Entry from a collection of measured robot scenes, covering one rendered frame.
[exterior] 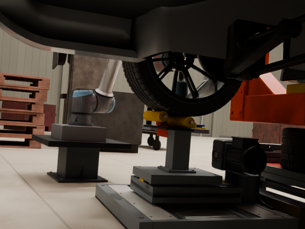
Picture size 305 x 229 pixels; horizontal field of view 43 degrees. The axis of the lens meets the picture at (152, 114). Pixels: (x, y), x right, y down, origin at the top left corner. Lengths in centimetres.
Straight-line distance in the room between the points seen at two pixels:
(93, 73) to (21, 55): 423
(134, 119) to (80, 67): 246
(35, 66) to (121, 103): 641
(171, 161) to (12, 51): 950
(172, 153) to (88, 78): 545
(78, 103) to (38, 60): 848
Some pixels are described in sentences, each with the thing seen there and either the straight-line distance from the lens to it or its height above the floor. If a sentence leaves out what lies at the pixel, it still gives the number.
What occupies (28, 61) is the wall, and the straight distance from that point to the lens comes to 1129.
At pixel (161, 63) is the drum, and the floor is 82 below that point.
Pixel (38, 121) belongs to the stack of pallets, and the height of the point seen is 35.
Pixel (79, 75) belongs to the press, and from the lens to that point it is 733.
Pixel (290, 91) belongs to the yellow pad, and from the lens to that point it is 212.
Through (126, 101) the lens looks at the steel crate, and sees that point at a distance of 517.
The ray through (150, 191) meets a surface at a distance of 189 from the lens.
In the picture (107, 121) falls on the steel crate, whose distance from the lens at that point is 512.
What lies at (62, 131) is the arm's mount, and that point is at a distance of 273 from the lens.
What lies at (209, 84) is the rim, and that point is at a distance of 222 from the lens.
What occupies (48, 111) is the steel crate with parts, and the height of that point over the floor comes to 49.
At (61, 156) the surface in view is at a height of 16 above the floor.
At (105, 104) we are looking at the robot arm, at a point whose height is 58.
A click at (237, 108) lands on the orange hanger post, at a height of 60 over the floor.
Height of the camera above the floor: 50
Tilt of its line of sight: 1 degrees up
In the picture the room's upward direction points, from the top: 4 degrees clockwise
